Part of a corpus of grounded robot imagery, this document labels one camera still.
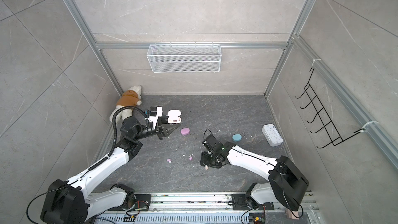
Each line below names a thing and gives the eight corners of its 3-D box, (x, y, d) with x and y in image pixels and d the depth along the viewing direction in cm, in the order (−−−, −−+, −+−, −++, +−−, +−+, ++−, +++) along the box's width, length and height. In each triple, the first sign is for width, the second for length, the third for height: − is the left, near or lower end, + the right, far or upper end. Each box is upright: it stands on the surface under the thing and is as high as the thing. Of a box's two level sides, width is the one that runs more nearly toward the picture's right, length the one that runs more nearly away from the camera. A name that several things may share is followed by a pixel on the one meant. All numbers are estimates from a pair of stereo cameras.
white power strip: (269, 147, 95) (271, 143, 91) (260, 129, 103) (262, 125, 99) (281, 145, 95) (284, 141, 92) (271, 127, 104) (273, 123, 100)
